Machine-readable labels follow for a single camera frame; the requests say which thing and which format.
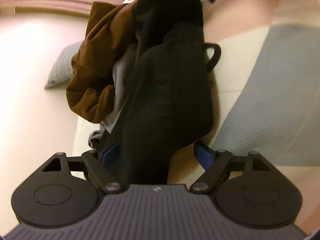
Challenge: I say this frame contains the black pants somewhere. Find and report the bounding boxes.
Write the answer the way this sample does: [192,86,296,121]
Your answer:
[105,0,213,185]

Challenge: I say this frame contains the checkered pastel bed quilt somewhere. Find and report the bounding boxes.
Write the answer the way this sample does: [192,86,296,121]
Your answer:
[164,0,320,230]

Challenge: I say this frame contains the grey garment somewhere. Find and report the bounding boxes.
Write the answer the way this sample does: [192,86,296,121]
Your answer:
[88,44,137,150]

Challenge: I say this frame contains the grey knit cushion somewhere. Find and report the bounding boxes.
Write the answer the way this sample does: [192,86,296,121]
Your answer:
[44,41,82,89]

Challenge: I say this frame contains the brown garment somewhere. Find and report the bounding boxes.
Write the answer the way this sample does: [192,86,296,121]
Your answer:
[66,2,136,124]

